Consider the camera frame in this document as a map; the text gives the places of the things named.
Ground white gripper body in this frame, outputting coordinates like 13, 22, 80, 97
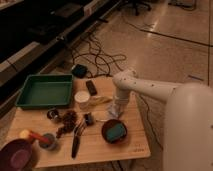
114, 88, 130, 107

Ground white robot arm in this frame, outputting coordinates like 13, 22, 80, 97
113, 69, 213, 171

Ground black remote control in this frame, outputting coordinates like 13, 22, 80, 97
86, 80, 97, 96

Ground dark bowl with teal sponge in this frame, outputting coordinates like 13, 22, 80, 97
101, 119, 127, 144

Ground white round lidded container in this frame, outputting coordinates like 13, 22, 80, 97
74, 91, 90, 108

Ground black binder clip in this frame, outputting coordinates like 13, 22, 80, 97
84, 113, 94, 126

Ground black power adapter box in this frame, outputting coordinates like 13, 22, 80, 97
71, 64, 88, 78

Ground small black round cup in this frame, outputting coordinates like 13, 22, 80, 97
47, 108, 61, 122

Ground green plastic tray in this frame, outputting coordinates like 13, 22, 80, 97
16, 74, 73, 109

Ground grey cup with red utensil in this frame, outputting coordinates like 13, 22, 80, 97
30, 132, 57, 151

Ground office chair base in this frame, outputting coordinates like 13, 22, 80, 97
117, 0, 152, 16

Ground yellow ball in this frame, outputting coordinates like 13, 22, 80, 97
19, 130, 30, 140

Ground purple bowl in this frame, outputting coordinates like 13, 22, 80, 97
0, 139, 32, 171

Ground yellow handled brush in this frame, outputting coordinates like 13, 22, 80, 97
89, 96, 112, 106

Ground black floor cables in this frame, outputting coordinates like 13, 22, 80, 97
63, 33, 128, 78

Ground black handled tool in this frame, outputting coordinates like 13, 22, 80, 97
71, 123, 85, 159

